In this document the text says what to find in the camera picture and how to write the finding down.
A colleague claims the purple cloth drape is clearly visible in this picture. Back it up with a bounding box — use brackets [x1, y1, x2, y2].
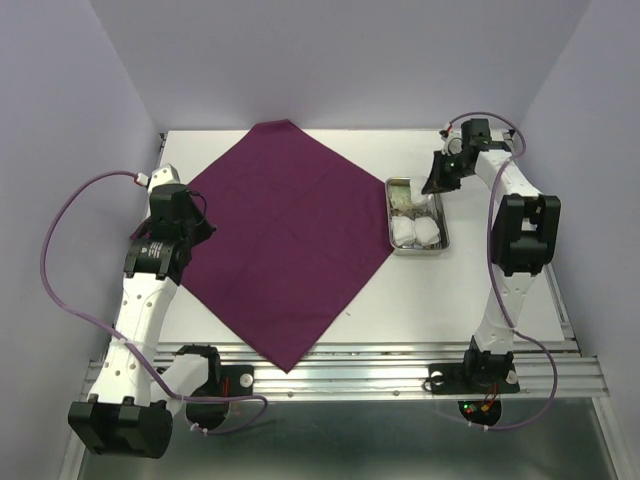
[161, 120, 391, 372]

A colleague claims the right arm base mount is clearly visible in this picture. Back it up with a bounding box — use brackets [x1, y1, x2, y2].
[422, 363, 520, 429]

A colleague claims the stainless steel tray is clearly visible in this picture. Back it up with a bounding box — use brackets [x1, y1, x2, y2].
[385, 177, 450, 256]

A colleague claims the aluminium rail frame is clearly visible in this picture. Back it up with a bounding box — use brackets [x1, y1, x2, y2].
[57, 130, 624, 480]

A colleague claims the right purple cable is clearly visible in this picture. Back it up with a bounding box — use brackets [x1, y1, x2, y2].
[439, 111, 559, 431]

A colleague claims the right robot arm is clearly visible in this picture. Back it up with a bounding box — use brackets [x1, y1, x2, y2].
[422, 112, 561, 395]

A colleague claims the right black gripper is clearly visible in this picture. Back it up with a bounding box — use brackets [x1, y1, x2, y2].
[421, 148, 472, 194]

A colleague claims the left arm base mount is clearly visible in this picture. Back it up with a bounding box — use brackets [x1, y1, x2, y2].
[183, 364, 254, 431]

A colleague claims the white gauze pad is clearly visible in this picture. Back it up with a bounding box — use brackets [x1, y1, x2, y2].
[409, 178, 429, 207]
[391, 216, 415, 247]
[414, 216, 440, 247]

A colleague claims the packaged gauze bag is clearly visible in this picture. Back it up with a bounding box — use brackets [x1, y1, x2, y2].
[389, 185, 413, 210]

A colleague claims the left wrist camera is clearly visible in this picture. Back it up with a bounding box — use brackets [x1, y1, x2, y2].
[147, 163, 181, 193]

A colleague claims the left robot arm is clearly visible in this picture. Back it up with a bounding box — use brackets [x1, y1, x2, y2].
[68, 183, 223, 459]

